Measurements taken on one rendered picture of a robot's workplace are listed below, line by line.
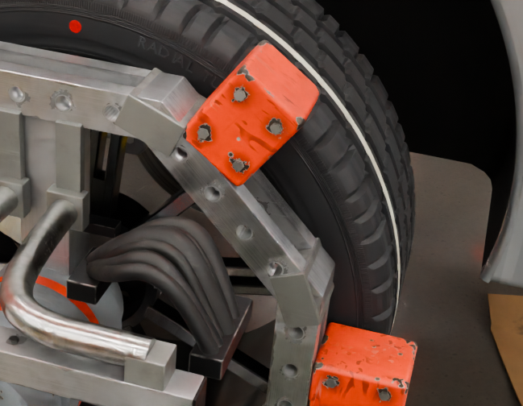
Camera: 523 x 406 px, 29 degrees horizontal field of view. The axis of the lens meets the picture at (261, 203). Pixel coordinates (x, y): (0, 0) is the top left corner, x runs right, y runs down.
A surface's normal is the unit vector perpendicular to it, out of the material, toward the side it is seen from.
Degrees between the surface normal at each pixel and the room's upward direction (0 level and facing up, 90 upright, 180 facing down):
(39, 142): 90
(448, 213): 0
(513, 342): 1
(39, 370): 90
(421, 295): 0
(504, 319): 12
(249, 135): 90
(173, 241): 45
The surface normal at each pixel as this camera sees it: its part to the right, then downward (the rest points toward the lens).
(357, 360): 0.09, -0.86
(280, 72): 0.63, -0.59
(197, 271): 0.17, -0.01
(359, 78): 0.77, -0.43
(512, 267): -0.25, 0.47
